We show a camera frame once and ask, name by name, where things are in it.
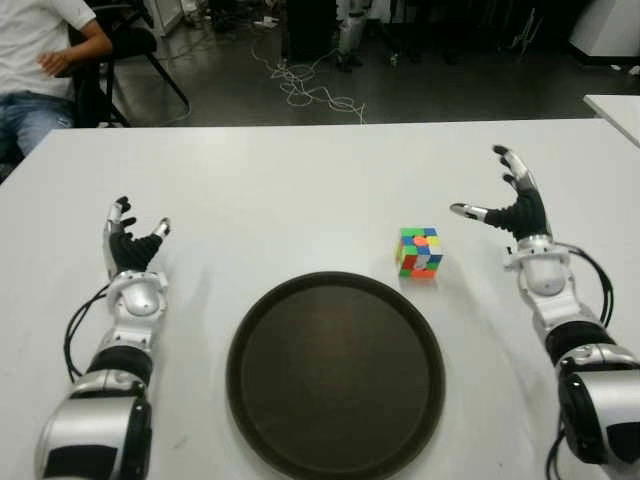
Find person in white shirt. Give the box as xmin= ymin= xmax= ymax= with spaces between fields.
xmin=0 ymin=0 xmax=114 ymax=157

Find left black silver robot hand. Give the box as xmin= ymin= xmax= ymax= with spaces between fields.
xmin=102 ymin=195 xmax=174 ymax=279

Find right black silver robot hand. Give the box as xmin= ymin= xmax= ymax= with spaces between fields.
xmin=448 ymin=144 xmax=554 ymax=243

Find black cabinet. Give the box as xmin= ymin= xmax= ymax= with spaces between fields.
xmin=283 ymin=0 xmax=337 ymax=64

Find tangled white floor cable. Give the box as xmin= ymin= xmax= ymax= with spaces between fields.
xmin=248 ymin=34 xmax=369 ymax=126

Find white cabinet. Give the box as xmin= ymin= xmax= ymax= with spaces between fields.
xmin=569 ymin=0 xmax=640 ymax=66

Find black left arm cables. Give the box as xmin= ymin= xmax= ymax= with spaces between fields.
xmin=63 ymin=281 xmax=115 ymax=385

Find white leaning panel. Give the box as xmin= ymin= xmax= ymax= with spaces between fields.
xmin=153 ymin=0 xmax=185 ymax=37

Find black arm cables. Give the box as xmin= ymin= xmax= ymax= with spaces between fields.
xmin=547 ymin=242 xmax=617 ymax=480
xmin=63 ymin=281 xmax=115 ymax=385

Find multicoloured Rubik's cube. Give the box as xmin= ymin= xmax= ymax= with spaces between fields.
xmin=397 ymin=227 xmax=445 ymax=283

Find white side table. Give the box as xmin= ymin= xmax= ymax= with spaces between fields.
xmin=582 ymin=93 xmax=640 ymax=149

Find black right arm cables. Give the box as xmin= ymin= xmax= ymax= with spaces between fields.
xmin=547 ymin=242 xmax=617 ymax=480

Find black office chair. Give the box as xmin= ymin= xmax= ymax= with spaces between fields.
xmin=64 ymin=0 xmax=192 ymax=129

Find folded metal stand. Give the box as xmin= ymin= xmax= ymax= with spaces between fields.
xmin=498 ymin=0 xmax=545 ymax=57

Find dark brown round plate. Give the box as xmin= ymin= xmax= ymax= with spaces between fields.
xmin=225 ymin=270 xmax=447 ymax=480

